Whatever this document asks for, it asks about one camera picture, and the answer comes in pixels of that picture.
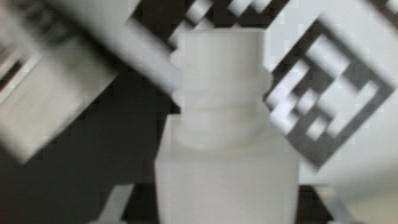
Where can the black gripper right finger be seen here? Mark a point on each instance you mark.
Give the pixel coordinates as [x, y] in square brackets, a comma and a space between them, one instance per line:
[322, 209]

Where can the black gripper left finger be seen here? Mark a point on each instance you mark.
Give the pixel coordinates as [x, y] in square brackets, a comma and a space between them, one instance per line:
[131, 205]

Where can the white leg with tag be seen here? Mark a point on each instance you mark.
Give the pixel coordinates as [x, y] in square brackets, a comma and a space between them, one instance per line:
[227, 163]

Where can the white leg left of gripper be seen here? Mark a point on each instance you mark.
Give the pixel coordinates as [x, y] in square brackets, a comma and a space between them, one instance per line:
[60, 33]

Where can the white marker sheet with tags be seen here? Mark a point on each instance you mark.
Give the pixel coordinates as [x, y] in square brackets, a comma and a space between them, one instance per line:
[333, 59]

